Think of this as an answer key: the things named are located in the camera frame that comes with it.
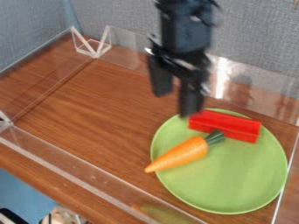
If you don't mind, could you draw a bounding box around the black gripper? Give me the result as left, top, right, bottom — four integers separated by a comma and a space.
145, 5, 215, 117

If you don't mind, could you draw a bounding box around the orange toy carrot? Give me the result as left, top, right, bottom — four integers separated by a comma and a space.
144, 130, 225, 173

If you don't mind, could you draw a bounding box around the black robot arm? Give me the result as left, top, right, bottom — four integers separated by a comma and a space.
145, 0, 220, 117

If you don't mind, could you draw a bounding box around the green round plate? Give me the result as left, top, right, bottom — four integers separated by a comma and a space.
149, 108, 289, 215

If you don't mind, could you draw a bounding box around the red rectangular block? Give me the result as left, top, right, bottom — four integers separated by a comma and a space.
188, 109, 261, 144

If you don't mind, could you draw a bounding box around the clear acrylic barrier wall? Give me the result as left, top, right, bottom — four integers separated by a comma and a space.
0, 27, 299, 224

